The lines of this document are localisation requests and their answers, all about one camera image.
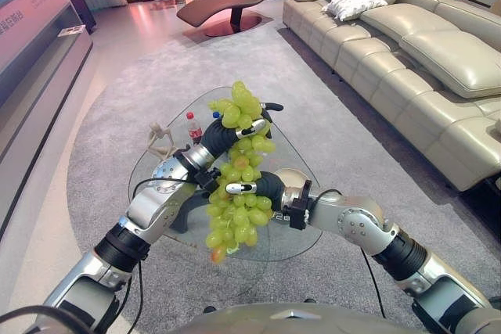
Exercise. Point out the grey tv cabinet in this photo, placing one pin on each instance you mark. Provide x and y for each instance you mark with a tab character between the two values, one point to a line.
35	56

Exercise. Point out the red cola bottle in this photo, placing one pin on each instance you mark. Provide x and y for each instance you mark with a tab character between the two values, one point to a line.
194	130

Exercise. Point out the grey carpet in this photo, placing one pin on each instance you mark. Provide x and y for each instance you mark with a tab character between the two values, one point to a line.
274	162

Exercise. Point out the wooden mannequin figure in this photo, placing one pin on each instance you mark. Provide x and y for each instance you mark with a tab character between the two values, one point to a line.
160	140

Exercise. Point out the silver robot torso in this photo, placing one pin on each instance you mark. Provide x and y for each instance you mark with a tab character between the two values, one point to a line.
289	318

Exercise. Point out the white patterned cushion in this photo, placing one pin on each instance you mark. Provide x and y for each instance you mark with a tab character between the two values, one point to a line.
352	1

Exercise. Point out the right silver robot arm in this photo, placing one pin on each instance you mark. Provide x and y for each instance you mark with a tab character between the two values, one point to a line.
375	240

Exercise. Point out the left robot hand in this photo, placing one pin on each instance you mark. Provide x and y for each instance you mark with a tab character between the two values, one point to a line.
219	136

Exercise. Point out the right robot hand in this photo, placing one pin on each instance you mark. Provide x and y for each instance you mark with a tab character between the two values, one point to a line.
270	185

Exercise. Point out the round glass coffee table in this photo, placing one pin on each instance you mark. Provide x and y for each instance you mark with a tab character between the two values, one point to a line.
219	177

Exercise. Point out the small card on cabinet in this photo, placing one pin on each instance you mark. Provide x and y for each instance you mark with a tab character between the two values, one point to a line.
72	31

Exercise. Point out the blue cap bottle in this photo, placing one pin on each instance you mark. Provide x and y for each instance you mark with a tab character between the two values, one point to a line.
215	115

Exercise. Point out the green grape bunch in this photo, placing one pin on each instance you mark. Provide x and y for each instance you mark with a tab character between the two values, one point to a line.
240	169

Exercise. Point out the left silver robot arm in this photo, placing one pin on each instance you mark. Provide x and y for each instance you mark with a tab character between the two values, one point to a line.
129	228

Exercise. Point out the beige leather sofa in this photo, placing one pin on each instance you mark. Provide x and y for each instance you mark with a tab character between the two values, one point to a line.
403	52

